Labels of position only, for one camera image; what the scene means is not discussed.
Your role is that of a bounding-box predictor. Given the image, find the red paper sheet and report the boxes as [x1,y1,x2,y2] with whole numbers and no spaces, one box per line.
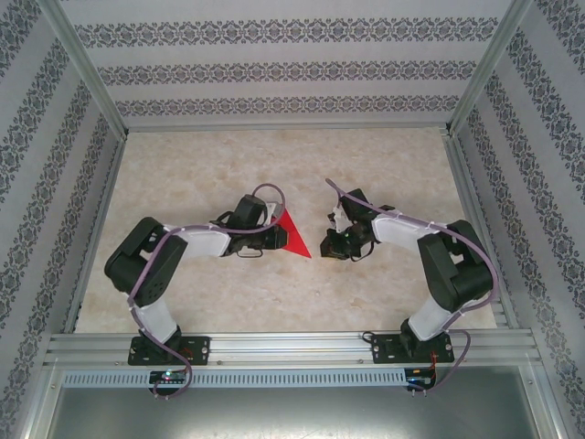
[269,208,314,260]

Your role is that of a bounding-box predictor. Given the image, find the right circuit board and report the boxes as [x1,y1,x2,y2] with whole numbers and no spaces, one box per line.
[405,368,438,390]

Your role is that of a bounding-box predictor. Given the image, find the circuit board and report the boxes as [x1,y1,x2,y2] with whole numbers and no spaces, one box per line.
[149,369,188,384]
[405,368,438,390]

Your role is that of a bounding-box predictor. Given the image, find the grey metal panel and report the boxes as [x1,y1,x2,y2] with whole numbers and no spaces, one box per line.
[49,386,540,439]

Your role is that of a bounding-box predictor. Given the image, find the left circuit board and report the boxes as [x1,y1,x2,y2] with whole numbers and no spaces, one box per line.
[149,369,188,384]

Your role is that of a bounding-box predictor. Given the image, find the aluminium back rail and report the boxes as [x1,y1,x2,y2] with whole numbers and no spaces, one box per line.
[123,123,452,134]

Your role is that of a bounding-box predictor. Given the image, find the aluminium mounting rail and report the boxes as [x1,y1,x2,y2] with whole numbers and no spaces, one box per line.
[43,331,536,367]

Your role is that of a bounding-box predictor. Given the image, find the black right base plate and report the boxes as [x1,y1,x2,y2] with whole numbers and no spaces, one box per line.
[370,332,456,366]

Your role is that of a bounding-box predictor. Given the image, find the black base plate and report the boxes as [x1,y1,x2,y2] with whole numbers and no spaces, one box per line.
[127,336,212,367]
[370,332,456,366]

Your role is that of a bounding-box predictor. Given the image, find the aluminium side rail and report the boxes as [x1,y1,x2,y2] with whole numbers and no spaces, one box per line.
[61,136,127,335]
[441,130,520,330]

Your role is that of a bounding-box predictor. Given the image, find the slotted grey cable duct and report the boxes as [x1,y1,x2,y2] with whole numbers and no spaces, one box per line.
[61,368,408,388]

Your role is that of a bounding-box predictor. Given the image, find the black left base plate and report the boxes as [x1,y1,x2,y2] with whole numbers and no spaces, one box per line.
[127,336,212,367]

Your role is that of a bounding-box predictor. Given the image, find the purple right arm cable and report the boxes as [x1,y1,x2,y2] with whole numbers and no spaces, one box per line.
[324,177,500,395]

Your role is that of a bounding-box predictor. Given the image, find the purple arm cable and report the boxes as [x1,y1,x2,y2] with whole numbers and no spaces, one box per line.
[324,177,500,395]
[127,182,287,402]

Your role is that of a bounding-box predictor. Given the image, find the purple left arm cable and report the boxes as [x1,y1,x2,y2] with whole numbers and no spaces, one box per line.
[127,182,287,402]

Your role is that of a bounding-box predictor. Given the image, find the aluminium frame post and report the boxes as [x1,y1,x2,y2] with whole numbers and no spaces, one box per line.
[36,0,132,141]
[441,0,536,138]

